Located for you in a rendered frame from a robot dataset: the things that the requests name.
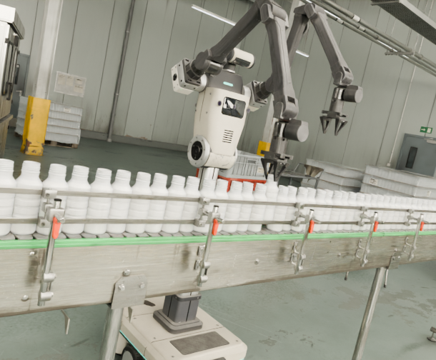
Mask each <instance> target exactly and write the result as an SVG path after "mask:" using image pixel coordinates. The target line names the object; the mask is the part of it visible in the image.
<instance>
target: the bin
mask: <svg viewBox="0 0 436 360"><path fill-rule="evenodd" d="M60 311H61V312H62V314H63V315H64V320H65V333H66V334H67V333H68V329H69V321H70V318H69V317H68V316H67V315H66V313H65V312H64V310H63V309H60ZM133 311H134V310H133V308H132V307H128V313H129V323H131V322H132V315H133Z"/></svg>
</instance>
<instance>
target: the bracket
mask: <svg viewBox="0 0 436 360"><path fill-rule="evenodd" d="M42 189H43V191H42V195H41V196H42V197H43V198H44V199H47V200H46V202H43V203H42V208H41V210H42V211H43V212H44V213H45V214H44V216H38V223H37V224H36V225H37V226H38V227H39V228H49V235H48V240H47V245H46V252H45V256H44V266H43V271H42V273H41V284H40V290H39V291H38V303H37V306H44V305H45V301H50V300H51V298H52V297H53V292H51V290H52V285H53V281H54V279H55V278H56V274H55V273H54V272H53V271H51V263H52V258H53V253H54V245H55V240H56V238H57V237H58V235H59V230H60V226H61V223H62V224H63V223H64V222H65V218H64V215H65V209H64V208H63V207H61V202H62V199H58V198H57V197H56V194H57V190H56V189H54V188H42ZM50 199H53V200H54V204H52V203H51V202H50ZM198 203H199V204H201V205H202V208H199V211H198V214H199V215H200V218H199V219H195V222H194V224H193V225H195V226H196V227H204V226H205V223H206V221H205V220H203V219H202V216H208V217H207V221H208V222H210V224H209V230H208V234H207V240H206V244H205V247H204V246H199V249H198V253H197V256H199V259H200V260H196V263H195V267H194V269H196V273H197V274H199V275H197V286H199V287H202V283H206V282H207V279H208V278H207V272H208V269H209V267H210V266H211V263H210V261H209V260H208V256H209V250H210V246H211V242H212V237H213V235H214V236H215V235H216V234H217V229H218V226H219V223H222V224H224V223H225V220H224V219H221V218H220V216H221V214H220V213H219V212H218V210H219V206H218V205H214V206H213V210H212V211H209V212H208V209H206V208H205V207H204V206H205V205H209V203H210V199H209V198H207V197H205V196H199V202H198ZM295 203H296V206H295V208H298V211H295V213H294V216H296V219H295V220H291V221H292V223H291V224H290V225H291V226H294V227H299V225H300V221H298V220H297V219H298V218H304V219H305V220H304V222H306V227H305V230H304V236H303V239H302V244H301V247H300V250H299V252H297V251H296V249H297V244H298V242H294V246H293V250H294V253H293V254H292V255H291V258H290V261H291V262H292V264H293V265H294V274H296V275H299V272H300V271H302V270H303V266H302V265H303V261H304V260H305V259H306V255H305V254H304V249H305V246H306V243H307V237H308V234H309V233H312V231H313V228H314V225H315V223H317V224H320V223H321V221H319V220H316V219H315V215H313V213H314V209H310V210H309V214H306V215H304V214H303V213H302V212H300V211H299V210H300V209H304V204H303V203H301V202H295ZM368 208H369V207H366V206H361V209H360V211H363V212H362V214H360V218H361V221H357V224H356V225H357V226H364V224H365V223H364V222H363V221H362V219H369V220H370V223H371V226H370V230H369V234H368V237H367V241H366V244H365V248H362V247H361V246H360V245H361V242H362V240H361V239H360V240H359V242H358V246H359V248H360V249H362V253H363V255H362V258H360V257H359V256H358V253H359V250H360V249H357V250H356V254H355V256H357V258H358V259H360V266H363V267H364V265H365V264H366V263H367V256H368V254H369V253H370V250H369V246H370V241H371V238H372V233H373V232H376V231H377V227H378V224H384V222H383V221H380V220H378V219H379V217H377V215H378V212H376V211H374V215H373V216H371V217H369V216H367V215H366V214H365V211H368ZM414 211H415V210H414V209H408V211H407V212H408V213H410V215H407V219H408V221H405V224H403V225H405V226H410V224H411V223H410V222H409V220H415V221H417V228H416V231H415V235H414V238H413V241H412V245H409V244H407V240H408V237H406V240H405V243H406V245H407V246H409V247H410V253H409V254H408V253H406V252H405V249H406V246H404V247H403V250H402V251H403V252H404V254H407V258H408V259H407V260H408V261H411V259H413V258H414V255H413V254H414V251H415V250H416V246H415V244H416V241H417V237H418V234H419V231H422V229H423V226H424V225H425V224H430V223H429V222H428V221H424V218H423V216H424V214H420V217H418V218H415V217H413V216H411V214H413V213H414ZM373 230H374V231H373ZM203 250H204V253H203ZM295 253H296V254H297V264H295V263H294V262H293V261H294V255H295ZM202 254H203V257H202ZM199 267H200V270H199ZM48 284H49V289H48Z"/></svg>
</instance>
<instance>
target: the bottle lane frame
mask: <svg viewBox="0 0 436 360"><path fill-rule="evenodd" d="M368 234H369V232H364V233H363V232H362V233H358V232H357V233H353V232H352V233H348V232H347V233H331V234H328V233H326V234H323V233H321V234H311V233H309V234H308V237H307V243H306V246H305V249H304V254H305V255H306V259H305V260H304V261H303V265H302V266H303V270H302V271H300V272H299V275H296V274H294V265H293V264H292V262H291V261H290V258H291V255H292V254H293V253H294V250H293V246H294V242H298V244H297V249H296V251H297V252H299V250H300V247H301V244H302V239H303V236H304V234H263V235H256V234H255V235H248V234H247V235H231V234H230V236H223V235H221V236H214V235H213V237H212V242H211V246H210V250H209V256H208V260H209V261H210V263H211V266H210V267H209V269H208V272H207V278H208V279H207V282H206V283H202V287H199V286H197V275H199V274H197V273H196V269H194V267H195V263H196V260H200V259H199V256H197V253H198V249H199V246H204V247H205V244H206V240H207V236H204V235H202V236H194V235H193V236H166V237H163V236H160V237H150V236H149V237H138V236H137V237H132V238H127V237H125V236H124V238H113V237H111V236H110V238H98V237H96V238H95V239H85V238H83V237H81V239H69V238H67V237H66V238H65V239H56V240H55V245H54V253H53V258H52V263H51V271H53V272H54V273H55V274H56V278H55V279H54V281H53V285H52V290H51V292H53V297H52V298H51V300H50V301H45V305H44V306H37V303H38V291H39V290H40V284H41V273H42V271H43V266H44V256H45V252H46V245H47V240H48V239H35V238H33V239H32V240H18V239H15V240H0V317H5V316H16V315H22V314H32V313H38V312H43V311H54V310H60V309H70V308H76V307H81V306H92V305H97V304H108V303H111V302H112V296H113V292H114V285H115V282H116V281H117V280H118V279H119V278H120V277H121V276H132V275H140V274H144V275H145V276H146V277H147V279H148V284H147V291H146V295H145V298H152V297H158V296H168V295H173V294H184V293H189V292H196V291H206V290H212V289H222V288H227V287H233V286H244V285H250V284H260V283H265V282H271V281H281V280H288V279H298V278H304V277H309V276H319V275H325V274H336V273H342V272H347V271H357V270H363V269H373V268H380V267H385V266H389V263H390V258H391V255H392V254H393V252H401V254H402V255H401V259H400V263H399V265H401V264H411V263H417V262H424V261H434V260H436V231H419V234H418V237H417V241H416V244H415V246H416V250H415V251H414V254H413V255H414V258H413V259H411V261H408V260H407V259H408V258H407V254H404V252H403V251H402V250H403V247H404V246H406V249H405V252H406V253H408V254H409V253H410V247H409V246H407V245H406V243H405V240H406V237H408V240H407V244H409V245H412V241H413V238H414V235H415V231H397V232H373V233H372V238H371V241H370V246H369V250H370V253H369V254H368V256H367V263H366V264H365V265H364V267H363V266H360V259H358V258H357V256H355V254H356V250H357V249H360V248H359V246H358V242H359V240H360V239H361V240H362V242H361V245H360V246H361V247H362V248H365V244H366V241H367V237H368ZM203 253H204V250H203ZM362 255H363V253H362V249H360V250H359V253H358V256H359V257H360V258H362ZM202 257H203V254H202ZM293 262H294V263H295V264H297V254H296V253H295V255H294V261H293Z"/></svg>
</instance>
